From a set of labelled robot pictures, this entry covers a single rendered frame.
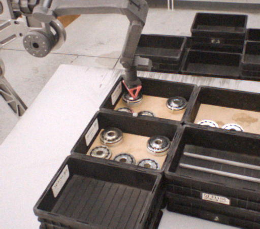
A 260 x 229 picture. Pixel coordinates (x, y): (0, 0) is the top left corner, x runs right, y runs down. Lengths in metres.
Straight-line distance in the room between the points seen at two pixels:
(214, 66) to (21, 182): 1.77
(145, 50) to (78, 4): 1.64
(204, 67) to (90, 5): 1.73
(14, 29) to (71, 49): 2.12
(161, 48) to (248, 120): 1.37
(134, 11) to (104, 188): 0.70
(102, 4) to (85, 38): 2.93
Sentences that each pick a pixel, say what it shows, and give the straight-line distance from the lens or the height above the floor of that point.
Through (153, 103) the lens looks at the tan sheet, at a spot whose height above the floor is 0.83.
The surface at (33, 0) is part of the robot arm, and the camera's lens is 1.77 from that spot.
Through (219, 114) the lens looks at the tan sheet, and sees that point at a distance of 2.09.
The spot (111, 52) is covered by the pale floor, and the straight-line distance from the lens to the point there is 4.24.
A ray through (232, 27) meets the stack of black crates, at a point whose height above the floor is 0.49.
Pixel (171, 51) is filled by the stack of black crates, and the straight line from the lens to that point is 3.24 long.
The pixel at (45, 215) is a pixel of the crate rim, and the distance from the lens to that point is 1.61.
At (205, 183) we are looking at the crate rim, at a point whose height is 0.92.
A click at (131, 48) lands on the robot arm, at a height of 1.21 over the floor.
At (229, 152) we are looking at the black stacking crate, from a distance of 1.90.
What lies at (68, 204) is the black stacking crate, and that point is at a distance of 1.75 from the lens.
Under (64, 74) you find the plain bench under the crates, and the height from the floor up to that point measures 0.70.
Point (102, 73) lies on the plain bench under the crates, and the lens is 2.65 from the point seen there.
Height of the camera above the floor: 2.14
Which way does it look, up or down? 37 degrees down
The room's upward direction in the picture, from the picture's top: 6 degrees counter-clockwise
